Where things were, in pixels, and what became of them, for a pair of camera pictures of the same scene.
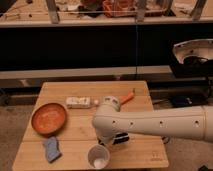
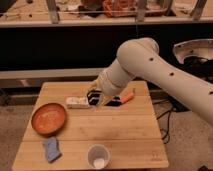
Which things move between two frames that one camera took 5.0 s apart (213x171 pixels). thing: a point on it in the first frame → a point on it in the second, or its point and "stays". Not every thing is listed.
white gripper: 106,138 → 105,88
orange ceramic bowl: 49,119 stays
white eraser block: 78,102 stays
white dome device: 202,48 stays
